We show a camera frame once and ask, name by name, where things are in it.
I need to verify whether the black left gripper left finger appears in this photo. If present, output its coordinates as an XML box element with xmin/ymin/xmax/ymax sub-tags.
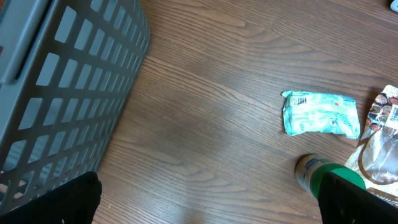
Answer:
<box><xmin>1</xmin><ymin>171</ymin><xmax>102</xmax><ymax>224</ymax></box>

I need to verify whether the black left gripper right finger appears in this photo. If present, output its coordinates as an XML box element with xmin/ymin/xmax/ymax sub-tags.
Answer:
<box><xmin>318</xmin><ymin>172</ymin><xmax>397</xmax><ymax>224</ymax></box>

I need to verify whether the green lid plastic jar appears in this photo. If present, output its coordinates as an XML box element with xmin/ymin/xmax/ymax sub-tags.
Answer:
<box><xmin>295</xmin><ymin>154</ymin><xmax>366</xmax><ymax>199</ymax></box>

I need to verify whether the clear brown snack bag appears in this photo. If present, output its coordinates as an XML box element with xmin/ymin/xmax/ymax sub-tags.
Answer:
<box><xmin>345</xmin><ymin>85</ymin><xmax>397</xmax><ymax>207</ymax></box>

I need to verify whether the teal wet wipes pack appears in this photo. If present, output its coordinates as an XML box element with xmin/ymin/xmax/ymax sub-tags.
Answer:
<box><xmin>282</xmin><ymin>90</ymin><xmax>361</xmax><ymax>139</ymax></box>

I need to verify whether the white barcode scanner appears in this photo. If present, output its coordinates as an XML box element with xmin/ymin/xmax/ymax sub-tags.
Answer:
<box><xmin>390</xmin><ymin>0</ymin><xmax>398</xmax><ymax>12</ymax></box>

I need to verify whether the grey plastic mesh basket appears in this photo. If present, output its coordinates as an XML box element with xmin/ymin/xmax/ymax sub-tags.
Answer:
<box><xmin>1</xmin><ymin>0</ymin><xmax>150</xmax><ymax>213</ymax></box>

